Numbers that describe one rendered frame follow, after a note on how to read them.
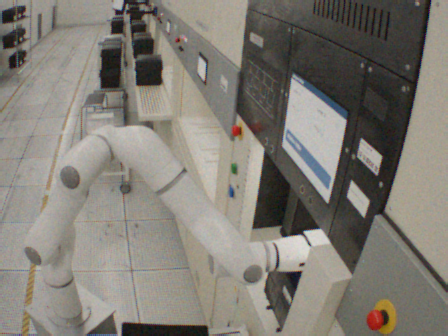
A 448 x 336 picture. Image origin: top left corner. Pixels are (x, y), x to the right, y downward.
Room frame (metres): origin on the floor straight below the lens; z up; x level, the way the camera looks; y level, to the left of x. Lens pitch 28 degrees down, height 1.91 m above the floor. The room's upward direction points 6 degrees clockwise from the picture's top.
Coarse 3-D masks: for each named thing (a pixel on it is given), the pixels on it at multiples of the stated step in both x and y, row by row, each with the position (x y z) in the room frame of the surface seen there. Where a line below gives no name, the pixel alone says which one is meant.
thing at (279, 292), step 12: (312, 240) 0.85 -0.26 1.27; (324, 240) 0.85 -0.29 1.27; (276, 276) 0.86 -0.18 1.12; (288, 276) 0.80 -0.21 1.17; (264, 288) 0.91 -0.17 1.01; (276, 288) 0.84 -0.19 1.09; (288, 288) 0.77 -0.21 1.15; (276, 300) 0.82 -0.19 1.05; (288, 300) 0.75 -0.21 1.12; (276, 312) 0.80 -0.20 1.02; (288, 312) 0.73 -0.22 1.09
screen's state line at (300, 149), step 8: (288, 136) 0.96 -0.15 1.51; (296, 144) 0.91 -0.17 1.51; (296, 152) 0.90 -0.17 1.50; (304, 152) 0.86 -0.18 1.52; (304, 160) 0.85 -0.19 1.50; (312, 160) 0.82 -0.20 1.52; (312, 168) 0.81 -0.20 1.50; (320, 168) 0.78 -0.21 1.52; (320, 176) 0.77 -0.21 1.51; (328, 176) 0.74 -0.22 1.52; (328, 184) 0.73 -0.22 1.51
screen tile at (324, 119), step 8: (320, 112) 0.82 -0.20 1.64; (328, 112) 0.79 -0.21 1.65; (320, 120) 0.82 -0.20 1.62; (328, 120) 0.78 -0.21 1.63; (312, 128) 0.84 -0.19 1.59; (328, 128) 0.78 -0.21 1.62; (312, 136) 0.84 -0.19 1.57; (336, 136) 0.74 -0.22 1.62; (312, 144) 0.83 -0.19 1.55; (320, 144) 0.80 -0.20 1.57; (336, 144) 0.74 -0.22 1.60; (320, 152) 0.79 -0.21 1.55; (328, 152) 0.76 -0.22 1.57; (336, 152) 0.73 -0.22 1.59; (328, 160) 0.75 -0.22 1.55
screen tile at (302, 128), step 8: (296, 88) 0.95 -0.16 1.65; (296, 96) 0.95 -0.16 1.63; (304, 96) 0.90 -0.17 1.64; (296, 104) 0.94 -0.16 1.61; (304, 104) 0.90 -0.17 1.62; (312, 104) 0.86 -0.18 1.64; (312, 112) 0.86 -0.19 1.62; (288, 120) 0.97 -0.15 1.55; (296, 120) 0.93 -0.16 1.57; (304, 120) 0.89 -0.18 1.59; (296, 128) 0.92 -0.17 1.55; (304, 128) 0.88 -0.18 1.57; (304, 136) 0.87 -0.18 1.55
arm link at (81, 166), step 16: (80, 144) 0.82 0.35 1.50; (96, 144) 0.83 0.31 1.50; (64, 160) 0.75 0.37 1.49; (80, 160) 0.76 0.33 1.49; (96, 160) 0.79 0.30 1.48; (64, 176) 0.73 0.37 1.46; (80, 176) 0.74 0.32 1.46; (96, 176) 0.79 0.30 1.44; (64, 192) 0.79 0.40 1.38; (80, 192) 0.74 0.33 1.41; (48, 208) 0.83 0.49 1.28; (64, 208) 0.81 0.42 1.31; (80, 208) 0.84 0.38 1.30; (48, 224) 0.81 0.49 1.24; (64, 224) 0.82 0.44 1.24; (32, 240) 0.79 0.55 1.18; (48, 240) 0.80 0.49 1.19; (32, 256) 0.77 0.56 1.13; (48, 256) 0.78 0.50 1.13
